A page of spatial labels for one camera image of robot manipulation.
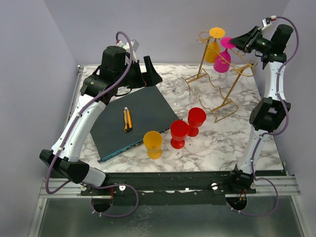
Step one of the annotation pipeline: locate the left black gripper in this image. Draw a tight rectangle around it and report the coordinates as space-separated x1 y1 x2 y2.
115 55 162 89

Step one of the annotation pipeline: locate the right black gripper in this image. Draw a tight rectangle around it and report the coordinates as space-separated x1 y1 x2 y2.
230 27 273 55

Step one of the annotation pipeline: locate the clear wine glass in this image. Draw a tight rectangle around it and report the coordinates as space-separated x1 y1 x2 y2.
189 87 201 107
172 79 186 107

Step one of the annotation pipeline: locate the magenta plastic wine glass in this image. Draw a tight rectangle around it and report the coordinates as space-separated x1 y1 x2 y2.
213 37 235 73

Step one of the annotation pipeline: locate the red plastic wine glass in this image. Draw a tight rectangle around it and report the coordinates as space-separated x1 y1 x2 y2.
170 120 189 149

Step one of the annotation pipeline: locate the gold wire glass rack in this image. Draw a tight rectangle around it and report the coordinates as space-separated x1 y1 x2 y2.
182 31 258 123

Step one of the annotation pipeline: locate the yellow plastic wine glass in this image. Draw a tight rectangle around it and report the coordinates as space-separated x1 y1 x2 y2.
143 131 162 159

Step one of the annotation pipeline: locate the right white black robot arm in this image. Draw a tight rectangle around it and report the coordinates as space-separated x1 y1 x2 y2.
227 24 297 194

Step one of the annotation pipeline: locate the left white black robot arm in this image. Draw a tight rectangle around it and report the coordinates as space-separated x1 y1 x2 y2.
39 46 162 195

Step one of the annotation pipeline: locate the orange utility knife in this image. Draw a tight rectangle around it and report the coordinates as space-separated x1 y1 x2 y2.
123 107 132 132

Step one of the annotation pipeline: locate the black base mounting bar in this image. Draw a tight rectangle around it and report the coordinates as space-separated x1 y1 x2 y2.
49 169 289 205

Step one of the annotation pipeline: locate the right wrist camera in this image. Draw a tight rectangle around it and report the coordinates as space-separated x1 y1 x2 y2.
261 15 277 31

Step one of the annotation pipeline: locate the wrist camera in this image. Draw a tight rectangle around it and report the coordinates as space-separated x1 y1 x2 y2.
116 39 139 62
261 15 277 31

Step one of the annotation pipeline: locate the dark blue network switch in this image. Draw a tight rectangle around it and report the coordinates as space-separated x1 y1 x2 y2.
90 86 179 162

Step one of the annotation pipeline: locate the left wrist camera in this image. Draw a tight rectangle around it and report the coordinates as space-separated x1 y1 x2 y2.
116 39 139 62

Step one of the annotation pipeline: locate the aluminium extrusion rail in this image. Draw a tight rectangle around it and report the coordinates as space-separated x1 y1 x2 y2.
39 178 112 199

